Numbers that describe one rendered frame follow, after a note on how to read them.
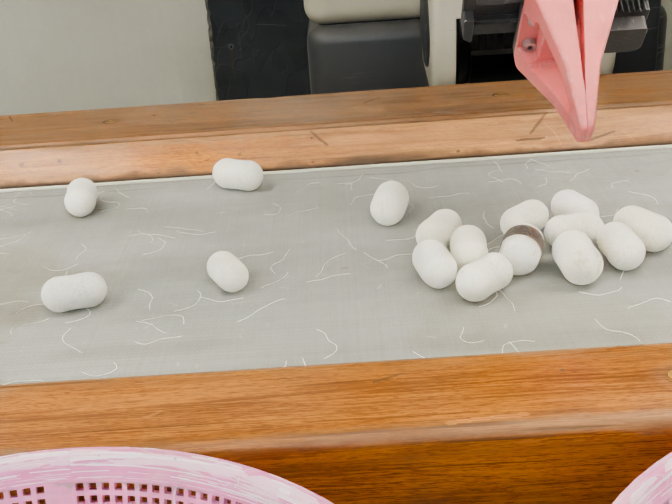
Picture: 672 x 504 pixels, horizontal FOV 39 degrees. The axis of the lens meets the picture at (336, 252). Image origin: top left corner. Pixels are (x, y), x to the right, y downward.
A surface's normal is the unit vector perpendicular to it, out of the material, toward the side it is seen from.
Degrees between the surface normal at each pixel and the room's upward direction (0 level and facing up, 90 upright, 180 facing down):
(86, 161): 45
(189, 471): 75
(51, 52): 90
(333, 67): 90
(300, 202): 0
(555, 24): 61
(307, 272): 0
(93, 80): 90
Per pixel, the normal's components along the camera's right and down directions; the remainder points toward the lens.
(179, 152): -0.04, -0.34
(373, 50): 0.00, 0.42
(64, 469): 0.03, 0.16
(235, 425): -0.07, -0.91
